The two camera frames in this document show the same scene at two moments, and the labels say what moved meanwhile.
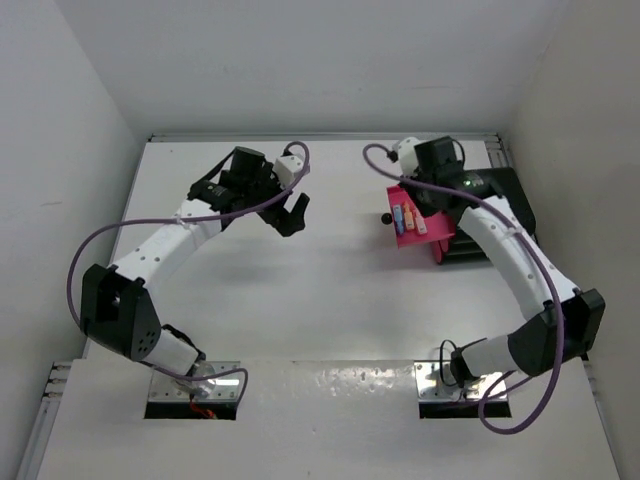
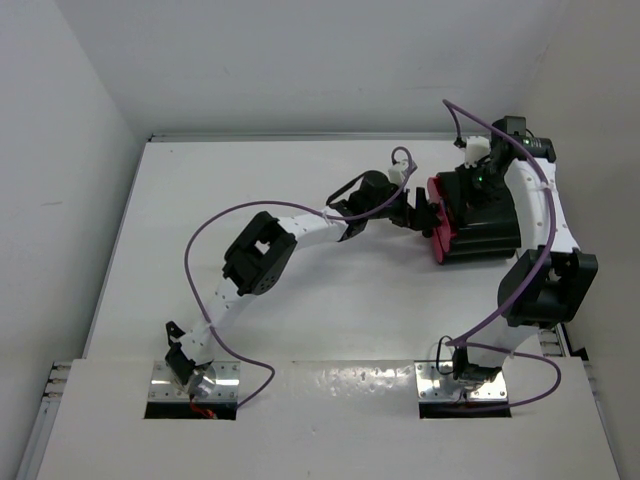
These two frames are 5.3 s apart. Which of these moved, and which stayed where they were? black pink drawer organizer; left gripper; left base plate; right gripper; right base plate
Moved: left gripper; right gripper; black pink drawer organizer
Stayed: right base plate; left base plate
